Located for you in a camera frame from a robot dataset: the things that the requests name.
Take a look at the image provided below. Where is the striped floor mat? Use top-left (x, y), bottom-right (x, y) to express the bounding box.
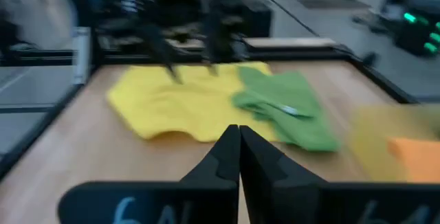
top-left (298, 0), bottom-right (371, 10)

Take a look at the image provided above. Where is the large black floor box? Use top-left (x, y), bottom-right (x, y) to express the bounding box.
top-left (240, 0), bottom-right (273, 40)

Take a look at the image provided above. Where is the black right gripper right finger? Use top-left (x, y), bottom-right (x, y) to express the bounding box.
top-left (239, 125), bottom-right (440, 224)

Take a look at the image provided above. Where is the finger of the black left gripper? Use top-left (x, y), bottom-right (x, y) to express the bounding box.
top-left (205, 38), bottom-right (221, 78)
top-left (146, 27), bottom-right (184, 85)

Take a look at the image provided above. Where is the person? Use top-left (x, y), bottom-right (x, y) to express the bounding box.
top-left (0, 0), bottom-right (76, 52)

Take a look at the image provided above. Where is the green microfiber towel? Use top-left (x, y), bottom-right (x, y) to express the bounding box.
top-left (232, 66), bottom-right (341, 153)

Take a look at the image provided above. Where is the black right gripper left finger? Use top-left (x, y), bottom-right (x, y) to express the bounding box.
top-left (57, 124), bottom-right (241, 224)

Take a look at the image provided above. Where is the yellow microfiber towel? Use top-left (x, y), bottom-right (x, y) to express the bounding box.
top-left (106, 62), bottom-right (279, 143)

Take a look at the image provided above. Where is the black box with green lights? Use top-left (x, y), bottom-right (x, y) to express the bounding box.
top-left (395, 0), bottom-right (440, 57)

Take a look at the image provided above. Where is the yellow translucent plastic bin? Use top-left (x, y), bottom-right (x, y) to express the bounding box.
top-left (346, 105), bottom-right (440, 183)

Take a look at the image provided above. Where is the small black frame knob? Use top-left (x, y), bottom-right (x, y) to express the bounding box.
top-left (362, 52), bottom-right (377, 68)

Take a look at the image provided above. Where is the silver frame bracket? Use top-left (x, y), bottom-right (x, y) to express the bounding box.
top-left (71, 27), bottom-right (91, 85)

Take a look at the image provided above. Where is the orange microfiber towel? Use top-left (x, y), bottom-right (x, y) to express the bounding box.
top-left (387, 137), bottom-right (440, 183)

